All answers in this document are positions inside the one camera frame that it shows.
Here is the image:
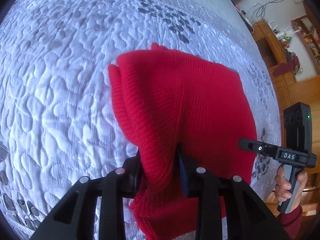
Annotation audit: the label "wooden wall shelf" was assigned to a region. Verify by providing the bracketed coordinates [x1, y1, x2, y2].
[291, 1, 319, 75]

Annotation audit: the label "white bottle on desk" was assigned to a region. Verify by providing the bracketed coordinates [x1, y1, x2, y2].
[276, 30, 287, 41]

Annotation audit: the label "red-sleeved right forearm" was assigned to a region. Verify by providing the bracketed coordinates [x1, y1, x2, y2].
[277, 205, 303, 239]

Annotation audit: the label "white hanging cables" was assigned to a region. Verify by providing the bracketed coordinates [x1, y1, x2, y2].
[247, 0, 299, 23]

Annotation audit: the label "dark red hanging cloth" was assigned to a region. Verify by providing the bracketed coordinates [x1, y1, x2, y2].
[272, 52, 300, 76]

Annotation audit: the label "person's right hand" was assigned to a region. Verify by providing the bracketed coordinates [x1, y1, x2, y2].
[274, 166, 308, 212]

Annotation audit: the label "grey quilted leaf bedspread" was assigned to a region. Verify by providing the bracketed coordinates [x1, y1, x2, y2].
[1, 0, 281, 239]

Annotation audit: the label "wooden desk cabinet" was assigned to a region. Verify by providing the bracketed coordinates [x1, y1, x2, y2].
[251, 21, 320, 205]

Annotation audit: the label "red knit sweater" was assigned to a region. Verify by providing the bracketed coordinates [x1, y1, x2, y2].
[108, 43, 257, 239]

